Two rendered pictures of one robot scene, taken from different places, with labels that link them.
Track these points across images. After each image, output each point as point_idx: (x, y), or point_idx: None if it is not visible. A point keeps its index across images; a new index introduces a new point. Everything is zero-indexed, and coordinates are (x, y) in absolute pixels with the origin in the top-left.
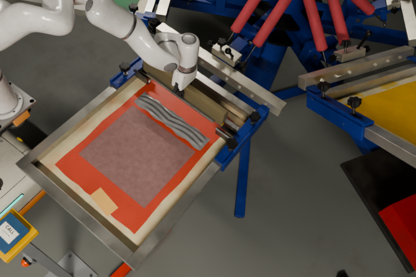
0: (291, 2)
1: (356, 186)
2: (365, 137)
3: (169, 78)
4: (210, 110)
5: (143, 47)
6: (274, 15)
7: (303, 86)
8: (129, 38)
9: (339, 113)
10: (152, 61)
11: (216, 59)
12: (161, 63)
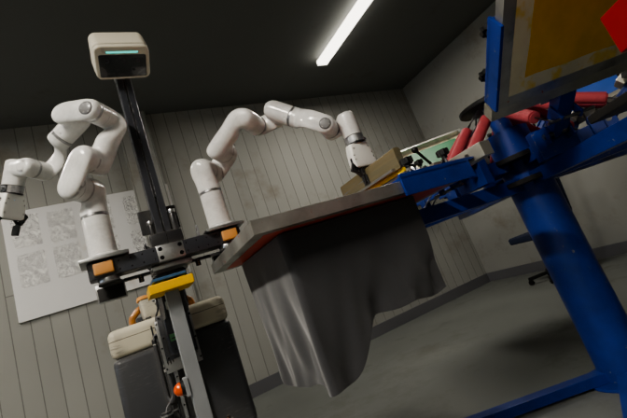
0: (508, 142)
1: (612, 101)
2: (502, 20)
3: (355, 176)
4: (385, 162)
5: (299, 115)
6: (473, 135)
7: (489, 110)
8: (291, 115)
9: (488, 52)
10: (307, 120)
11: None
12: (315, 119)
